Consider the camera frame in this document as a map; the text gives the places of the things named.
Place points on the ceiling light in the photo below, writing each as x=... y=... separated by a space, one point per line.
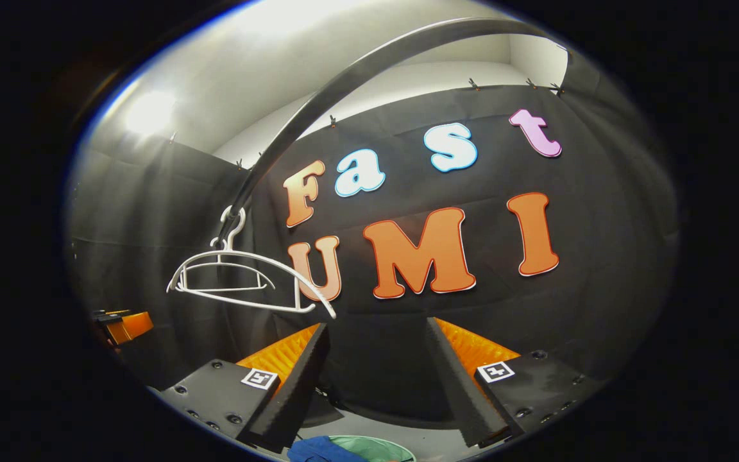
x=148 y=112

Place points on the green laundry hamper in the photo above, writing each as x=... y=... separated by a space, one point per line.
x=382 y=451

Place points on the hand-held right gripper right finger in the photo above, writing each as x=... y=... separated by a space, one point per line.
x=466 y=391

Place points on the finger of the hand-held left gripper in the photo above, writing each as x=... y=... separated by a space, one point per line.
x=132 y=326
x=110 y=316

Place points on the black clothes rail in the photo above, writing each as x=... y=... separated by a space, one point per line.
x=344 y=74

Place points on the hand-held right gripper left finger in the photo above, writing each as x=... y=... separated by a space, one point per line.
x=292 y=391

